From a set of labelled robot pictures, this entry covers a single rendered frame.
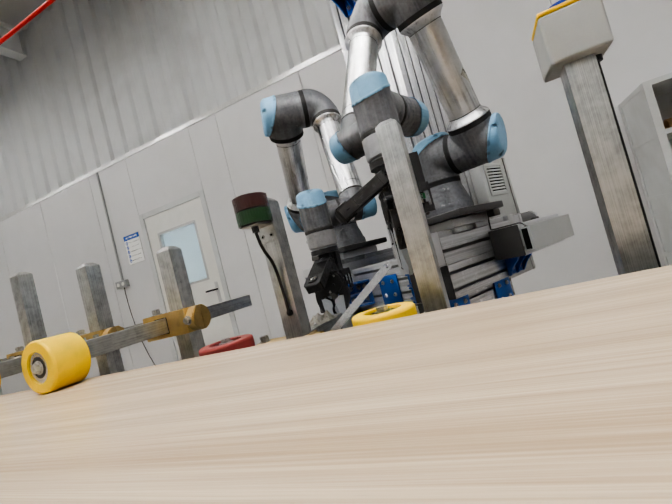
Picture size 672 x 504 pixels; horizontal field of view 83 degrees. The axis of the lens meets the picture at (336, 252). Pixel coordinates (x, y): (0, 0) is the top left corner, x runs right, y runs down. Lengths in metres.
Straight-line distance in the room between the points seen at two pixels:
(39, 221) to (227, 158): 3.12
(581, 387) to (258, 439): 0.14
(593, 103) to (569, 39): 0.08
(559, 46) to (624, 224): 0.24
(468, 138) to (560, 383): 0.94
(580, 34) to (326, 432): 0.55
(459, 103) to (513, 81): 2.29
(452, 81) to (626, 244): 0.64
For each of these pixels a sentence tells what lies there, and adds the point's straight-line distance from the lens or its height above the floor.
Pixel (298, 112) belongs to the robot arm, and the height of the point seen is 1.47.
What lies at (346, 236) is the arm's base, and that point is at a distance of 1.46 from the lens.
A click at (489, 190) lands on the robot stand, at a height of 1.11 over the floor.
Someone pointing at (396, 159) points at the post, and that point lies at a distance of 0.61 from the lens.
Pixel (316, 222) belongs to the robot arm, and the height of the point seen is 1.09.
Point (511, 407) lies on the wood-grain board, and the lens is 0.18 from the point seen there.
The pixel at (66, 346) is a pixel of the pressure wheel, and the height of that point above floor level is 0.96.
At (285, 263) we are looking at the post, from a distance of 0.67.
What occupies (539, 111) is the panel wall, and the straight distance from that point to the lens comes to 3.31.
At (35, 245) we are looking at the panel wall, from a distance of 6.50.
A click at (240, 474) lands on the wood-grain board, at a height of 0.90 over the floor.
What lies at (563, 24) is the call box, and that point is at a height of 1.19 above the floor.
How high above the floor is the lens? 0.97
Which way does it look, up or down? 2 degrees up
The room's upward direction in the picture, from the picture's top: 15 degrees counter-clockwise
